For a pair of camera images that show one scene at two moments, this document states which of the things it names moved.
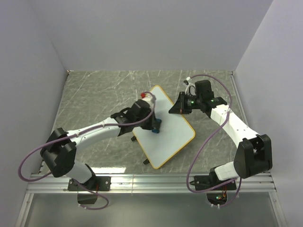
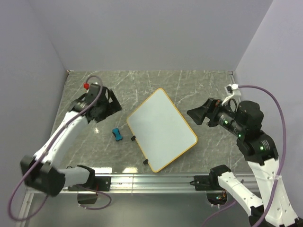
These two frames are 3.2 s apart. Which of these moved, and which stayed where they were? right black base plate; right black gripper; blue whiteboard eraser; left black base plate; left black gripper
Moved: blue whiteboard eraser; left black gripper; right black gripper
Stayed: left black base plate; right black base plate
